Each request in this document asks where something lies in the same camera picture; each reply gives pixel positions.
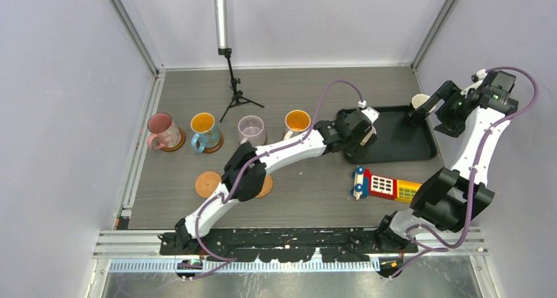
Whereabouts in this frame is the yellow mug white inside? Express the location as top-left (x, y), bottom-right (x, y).
top-left (360, 127), bottom-right (377, 147)

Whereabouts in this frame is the white mug orange inside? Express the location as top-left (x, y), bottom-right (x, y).
top-left (282, 110), bottom-right (311, 140)

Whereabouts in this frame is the lilac mug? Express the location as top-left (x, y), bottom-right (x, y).
top-left (237, 116), bottom-right (267, 147)

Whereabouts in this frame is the woven rattan round coaster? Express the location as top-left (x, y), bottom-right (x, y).
top-left (256, 175), bottom-right (273, 198)

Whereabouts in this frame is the brown wooden coaster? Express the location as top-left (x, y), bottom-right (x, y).
top-left (202, 133), bottom-right (224, 154)
top-left (161, 127), bottom-right (186, 152)

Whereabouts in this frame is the blue mug yellow inside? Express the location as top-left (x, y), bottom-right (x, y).
top-left (190, 112), bottom-right (221, 153)

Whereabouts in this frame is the smooth orange round coaster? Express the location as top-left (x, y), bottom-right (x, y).
top-left (194, 171), bottom-right (221, 198)

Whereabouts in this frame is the pink floral mug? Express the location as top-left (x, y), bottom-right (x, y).
top-left (147, 113), bottom-right (178, 150)

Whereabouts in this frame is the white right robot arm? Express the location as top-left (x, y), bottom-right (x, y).
top-left (374, 70), bottom-right (518, 253)

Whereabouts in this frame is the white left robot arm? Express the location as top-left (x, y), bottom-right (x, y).
top-left (175, 107), bottom-right (380, 255)

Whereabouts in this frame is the black plastic tray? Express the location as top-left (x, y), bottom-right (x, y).
top-left (342, 106), bottom-right (438, 165)

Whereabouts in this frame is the toy block train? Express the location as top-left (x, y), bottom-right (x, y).
top-left (350, 165), bottom-right (422, 203)

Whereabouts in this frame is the silver microphone on tripod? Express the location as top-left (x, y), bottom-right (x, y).
top-left (213, 0), bottom-right (264, 123)

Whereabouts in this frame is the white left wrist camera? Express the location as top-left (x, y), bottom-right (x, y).
top-left (358, 100), bottom-right (380, 133)

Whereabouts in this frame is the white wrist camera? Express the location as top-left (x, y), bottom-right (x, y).
top-left (358, 100), bottom-right (380, 133)
top-left (460, 69), bottom-right (487, 97)

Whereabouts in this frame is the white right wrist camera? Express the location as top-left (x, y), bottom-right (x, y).
top-left (460, 69), bottom-right (487, 97)

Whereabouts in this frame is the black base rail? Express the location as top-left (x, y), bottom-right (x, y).
top-left (158, 228), bottom-right (418, 263)

